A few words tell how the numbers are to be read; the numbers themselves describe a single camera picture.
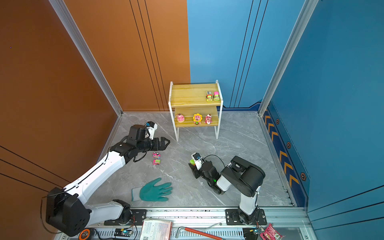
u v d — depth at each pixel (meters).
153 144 0.71
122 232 0.71
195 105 0.79
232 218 0.72
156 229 0.67
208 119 0.89
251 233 0.71
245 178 0.48
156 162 0.89
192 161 0.91
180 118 0.91
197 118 0.89
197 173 0.81
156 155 0.94
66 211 0.39
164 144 0.72
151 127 0.72
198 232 0.70
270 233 0.68
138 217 0.74
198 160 0.78
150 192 0.79
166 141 0.76
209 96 0.79
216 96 0.79
